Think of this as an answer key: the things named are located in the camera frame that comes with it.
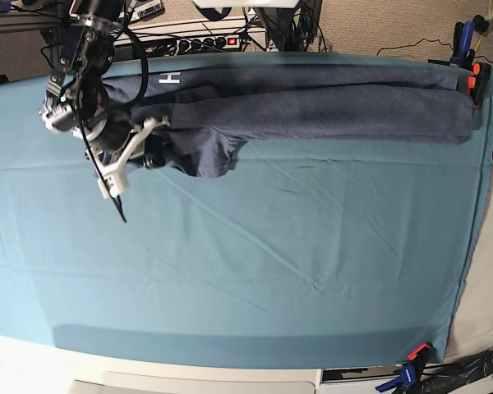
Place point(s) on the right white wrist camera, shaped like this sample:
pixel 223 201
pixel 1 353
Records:
pixel 113 185

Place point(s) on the orange black clamp upper right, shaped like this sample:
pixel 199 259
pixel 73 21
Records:
pixel 478 81

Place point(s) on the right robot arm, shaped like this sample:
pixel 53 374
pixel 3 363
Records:
pixel 105 115

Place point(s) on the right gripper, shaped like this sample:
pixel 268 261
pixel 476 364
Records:
pixel 112 139

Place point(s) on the blue-grey heather T-shirt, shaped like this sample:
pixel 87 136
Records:
pixel 213 111

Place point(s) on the black plastic bag bottom right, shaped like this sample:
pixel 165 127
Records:
pixel 458 374

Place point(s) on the blue clamp upper right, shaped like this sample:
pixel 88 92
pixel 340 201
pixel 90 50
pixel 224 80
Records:
pixel 463 53

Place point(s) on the orange blue clamp bottom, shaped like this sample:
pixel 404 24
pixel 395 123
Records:
pixel 410 374

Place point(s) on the white power strip red switch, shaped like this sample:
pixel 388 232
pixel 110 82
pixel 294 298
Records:
pixel 170 45

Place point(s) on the teal table cloth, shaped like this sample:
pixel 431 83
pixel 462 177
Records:
pixel 308 254

